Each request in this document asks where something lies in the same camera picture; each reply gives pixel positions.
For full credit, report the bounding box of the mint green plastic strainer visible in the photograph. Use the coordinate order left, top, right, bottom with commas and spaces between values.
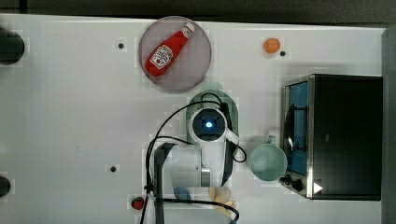
186, 82, 239, 141

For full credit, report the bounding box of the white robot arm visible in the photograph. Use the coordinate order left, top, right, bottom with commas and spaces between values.
148, 103, 239, 224

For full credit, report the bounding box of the grey round plate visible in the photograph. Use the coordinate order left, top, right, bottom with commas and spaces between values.
138, 16, 211, 91

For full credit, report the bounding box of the red ketchup bottle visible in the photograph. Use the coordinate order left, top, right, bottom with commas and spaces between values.
145, 22, 195, 77

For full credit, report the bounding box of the blue bowl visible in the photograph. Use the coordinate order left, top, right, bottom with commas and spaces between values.
174, 187, 191, 201

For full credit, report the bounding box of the mint green cup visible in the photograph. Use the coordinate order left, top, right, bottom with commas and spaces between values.
247, 135, 288, 181

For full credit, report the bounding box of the peeled toy banana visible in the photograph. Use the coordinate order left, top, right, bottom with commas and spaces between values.
208, 187, 236, 217

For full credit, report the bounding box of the orange toy fruit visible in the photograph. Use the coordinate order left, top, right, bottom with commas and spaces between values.
262, 38, 281, 53

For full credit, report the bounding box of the red toy strawberry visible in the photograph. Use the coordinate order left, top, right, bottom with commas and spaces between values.
131, 197, 145, 210

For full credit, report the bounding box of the black silver toaster oven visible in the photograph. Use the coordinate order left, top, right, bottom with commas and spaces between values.
279, 74, 383, 201

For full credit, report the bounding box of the black utensil holder cup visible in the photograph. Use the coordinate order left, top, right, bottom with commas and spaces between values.
0, 29, 25, 65

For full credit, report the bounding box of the black cylinder container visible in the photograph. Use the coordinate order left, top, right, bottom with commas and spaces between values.
0, 176, 11, 197

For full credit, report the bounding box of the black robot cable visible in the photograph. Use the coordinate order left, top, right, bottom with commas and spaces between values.
139, 92, 248, 224

